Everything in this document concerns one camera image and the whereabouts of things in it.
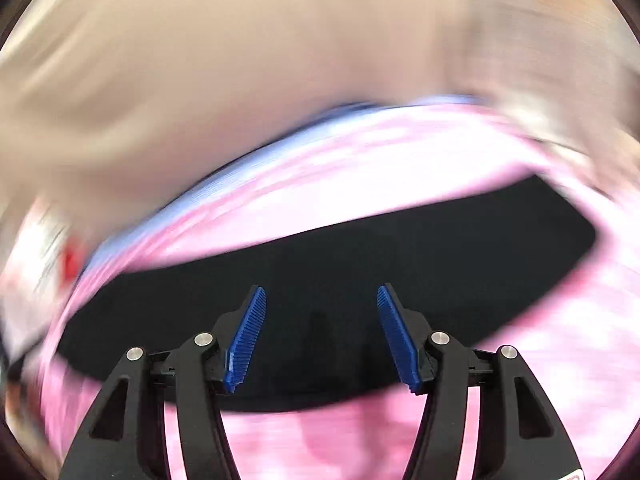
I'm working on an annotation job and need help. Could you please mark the pink rose bed quilt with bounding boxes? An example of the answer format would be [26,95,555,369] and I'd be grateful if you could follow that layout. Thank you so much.
[38,98,639,479]

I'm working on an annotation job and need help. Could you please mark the black pants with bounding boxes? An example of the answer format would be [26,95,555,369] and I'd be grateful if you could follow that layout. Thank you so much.
[56,176,597,413]

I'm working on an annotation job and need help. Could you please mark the white cat face pillow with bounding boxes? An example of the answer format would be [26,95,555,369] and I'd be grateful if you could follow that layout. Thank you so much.
[1,194,92,362]

